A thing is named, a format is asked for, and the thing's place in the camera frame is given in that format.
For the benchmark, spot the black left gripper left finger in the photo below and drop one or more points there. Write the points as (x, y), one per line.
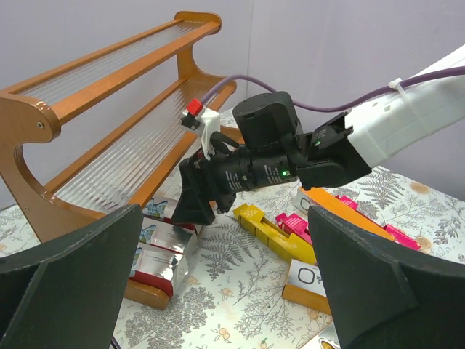
(67, 292)

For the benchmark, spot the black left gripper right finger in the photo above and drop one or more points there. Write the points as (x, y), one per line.
(385, 295)

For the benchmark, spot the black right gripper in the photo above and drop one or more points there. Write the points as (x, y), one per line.
(219, 179)

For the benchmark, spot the silver R&O Ice Mint box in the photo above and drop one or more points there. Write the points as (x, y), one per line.
(158, 214)

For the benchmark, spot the silver red R&O box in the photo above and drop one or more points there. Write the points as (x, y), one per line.
(166, 236)

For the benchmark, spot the yellow Be You toothpaste box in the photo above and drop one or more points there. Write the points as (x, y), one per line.
(288, 246)

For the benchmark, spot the white gold R&O box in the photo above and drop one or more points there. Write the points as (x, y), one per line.
(325, 339)

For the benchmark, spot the silver gold R&O box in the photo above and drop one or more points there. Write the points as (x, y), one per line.
(304, 286)

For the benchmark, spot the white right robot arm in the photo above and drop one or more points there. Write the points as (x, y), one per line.
(361, 135)

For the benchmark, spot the wooden three-tier shelf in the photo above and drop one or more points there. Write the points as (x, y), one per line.
(131, 163)

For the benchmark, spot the pink toothpaste box lower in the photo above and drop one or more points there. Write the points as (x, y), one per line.
(399, 236)

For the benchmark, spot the small pink toothpaste box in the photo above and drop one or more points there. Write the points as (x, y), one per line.
(293, 223)

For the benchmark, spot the orange gold toothpaste box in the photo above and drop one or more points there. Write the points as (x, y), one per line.
(320, 197)

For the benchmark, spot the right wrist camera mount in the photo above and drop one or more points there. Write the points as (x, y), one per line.
(203, 122)

